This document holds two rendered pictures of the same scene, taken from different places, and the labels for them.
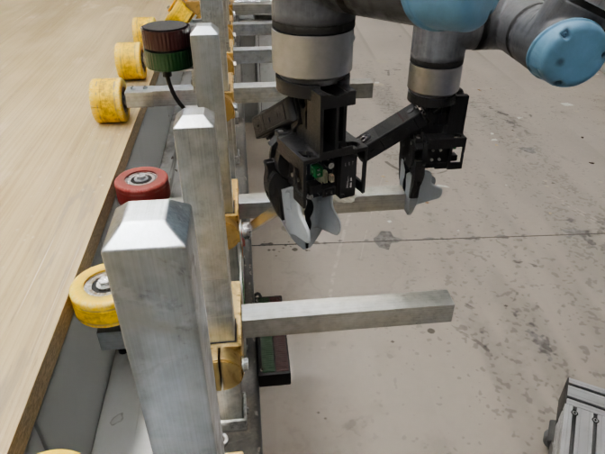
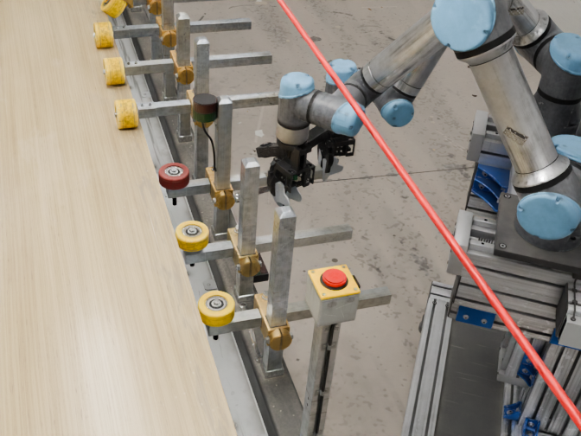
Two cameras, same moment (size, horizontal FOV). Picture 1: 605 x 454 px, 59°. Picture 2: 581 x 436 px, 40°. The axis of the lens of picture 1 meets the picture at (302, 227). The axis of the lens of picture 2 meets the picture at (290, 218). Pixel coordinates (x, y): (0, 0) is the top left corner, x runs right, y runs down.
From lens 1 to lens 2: 1.33 m
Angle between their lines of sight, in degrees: 13
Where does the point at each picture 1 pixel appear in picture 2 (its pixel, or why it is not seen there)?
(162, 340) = (286, 238)
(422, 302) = (337, 230)
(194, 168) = (250, 182)
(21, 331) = (166, 253)
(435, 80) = not seen: hidden behind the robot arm
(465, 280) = (360, 216)
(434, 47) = not seen: hidden behind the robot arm
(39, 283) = (157, 233)
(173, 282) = (292, 224)
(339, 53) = (305, 134)
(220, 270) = (253, 221)
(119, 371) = not seen: hidden behind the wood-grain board
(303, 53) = (292, 135)
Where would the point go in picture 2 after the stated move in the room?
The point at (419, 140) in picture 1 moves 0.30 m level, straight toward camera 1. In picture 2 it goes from (330, 142) to (330, 210)
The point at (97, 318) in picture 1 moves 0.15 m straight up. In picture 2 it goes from (194, 246) to (193, 195)
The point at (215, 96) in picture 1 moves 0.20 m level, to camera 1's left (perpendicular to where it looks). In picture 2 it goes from (227, 131) to (146, 134)
